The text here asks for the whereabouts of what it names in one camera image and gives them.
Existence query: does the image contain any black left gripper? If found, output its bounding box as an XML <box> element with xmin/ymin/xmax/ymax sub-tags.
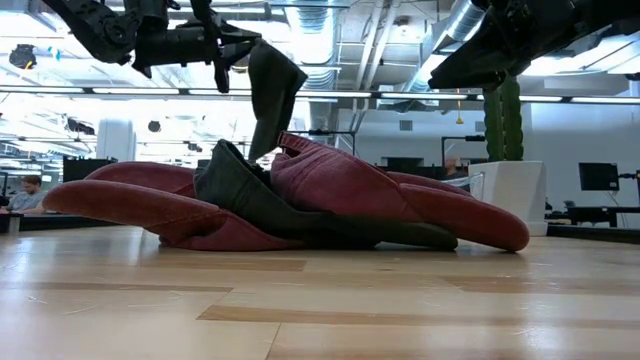
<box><xmin>132</xmin><ymin>0</ymin><xmax>262</xmax><ymax>94</ymax></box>

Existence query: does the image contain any green cactus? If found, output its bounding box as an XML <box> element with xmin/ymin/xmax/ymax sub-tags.
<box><xmin>482</xmin><ymin>74</ymin><xmax>525</xmax><ymax>162</ymax></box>

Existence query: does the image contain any black monitor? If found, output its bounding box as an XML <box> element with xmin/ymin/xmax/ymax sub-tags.
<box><xmin>578</xmin><ymin>162</ymin><xmax>620</xmax><ymax>192</ymax></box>

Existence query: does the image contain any silver ribbed ceiling duct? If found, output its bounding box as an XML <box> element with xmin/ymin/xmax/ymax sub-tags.
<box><xmin>284</xmin><ymin>0</ymin><xmax>341</xmax><ymax>91</ymax></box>
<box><xmin>404</xmin><ymin>0</ymin><xmax>481</xmax><ymax>94</ymax></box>

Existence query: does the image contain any white planter pot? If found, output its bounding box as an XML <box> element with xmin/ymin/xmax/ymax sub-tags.
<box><xmin>468</xmin><ymin>159</ymin><xmax>549</xmax><ymax>237</ymax></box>

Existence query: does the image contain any person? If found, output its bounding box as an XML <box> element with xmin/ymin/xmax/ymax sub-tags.
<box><xmin>3</xmin><ymin>174</ymin><xmax>49</xmax><ymax>215</ymax></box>

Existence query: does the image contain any black aluminium table frame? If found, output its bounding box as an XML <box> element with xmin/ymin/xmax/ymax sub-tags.
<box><xmin>0</xmin><ymin>213</ymin><xmax>640</xmax><ymax>246</ymax></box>

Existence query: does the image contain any long ceiling light strip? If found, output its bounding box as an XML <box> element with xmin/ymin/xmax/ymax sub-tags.
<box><xmin>0</xmin><ymin>85</ymin><xmax>640</xmax><ymax>105</ymax></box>

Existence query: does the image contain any dark green cap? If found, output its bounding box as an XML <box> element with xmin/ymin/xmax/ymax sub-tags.
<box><xmin>192</xmin><ymin>138</ymin><xmax>459</xmax><ymax>251</ymax></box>
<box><xmin>247</xmin><ymin>38</ymin><xmax>309</xmax><ymax>162</ymax></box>

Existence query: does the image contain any maroon red cap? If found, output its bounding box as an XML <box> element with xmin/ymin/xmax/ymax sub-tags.
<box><xmin>42</xmin><ymin>160</ymin><xmax>306</xmax><ymax>252</ymax></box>
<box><xmin>269</xmin><ymin>130</ymin><xmax>531</xmax><ymax>253</ymax></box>

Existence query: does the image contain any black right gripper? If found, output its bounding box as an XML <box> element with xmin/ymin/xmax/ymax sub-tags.
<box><xmin>428</xmin><ymin>0</ymin><xmax>584</xmax><ymax>91</ymax></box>

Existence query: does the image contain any clear plastic bin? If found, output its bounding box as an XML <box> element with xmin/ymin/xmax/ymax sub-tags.
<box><xmin>439</xmin><ymin>171</ymin><xmax>486</xmax><ymax>201</ymax></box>

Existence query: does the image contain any black background desk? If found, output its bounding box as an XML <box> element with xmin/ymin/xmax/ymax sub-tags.
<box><xmin>547</xmin><ymin>204</ymin><xmax>640</xmax><ymax>229</ymax></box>

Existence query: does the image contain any white building column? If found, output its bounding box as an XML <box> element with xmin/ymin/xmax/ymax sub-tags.
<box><xmin>95</xmin><ymin>117</ymin><xmax>137</xmax><ymax>162</ymax></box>

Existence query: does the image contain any black partition cabinet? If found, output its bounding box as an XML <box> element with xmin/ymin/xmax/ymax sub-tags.
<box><xmin>62</xmin><ymin>157</ymin><xmax>119</xmax><ymax>184</ymax></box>

